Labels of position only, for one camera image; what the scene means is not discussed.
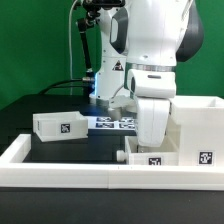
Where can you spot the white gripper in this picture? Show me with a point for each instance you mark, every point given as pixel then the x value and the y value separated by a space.
pixel 152 117

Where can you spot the white drawer with knob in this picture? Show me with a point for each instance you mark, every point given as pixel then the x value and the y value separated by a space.
pixel 134 154

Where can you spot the white drawer cabinet box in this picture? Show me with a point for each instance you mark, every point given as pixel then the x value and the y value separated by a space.
pixel 196 127

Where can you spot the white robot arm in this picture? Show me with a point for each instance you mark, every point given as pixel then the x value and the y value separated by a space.
pixel 142 43

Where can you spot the white sheet with markers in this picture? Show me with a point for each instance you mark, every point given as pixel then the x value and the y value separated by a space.
pixel 106 123

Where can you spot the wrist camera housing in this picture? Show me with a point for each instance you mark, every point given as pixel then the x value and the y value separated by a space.
pixel 119 105

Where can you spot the white boundary fence frame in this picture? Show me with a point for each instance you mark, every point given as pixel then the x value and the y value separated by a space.
pixel 15 172

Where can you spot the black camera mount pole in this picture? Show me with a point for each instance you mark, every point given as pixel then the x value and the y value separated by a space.
pixel 83 25

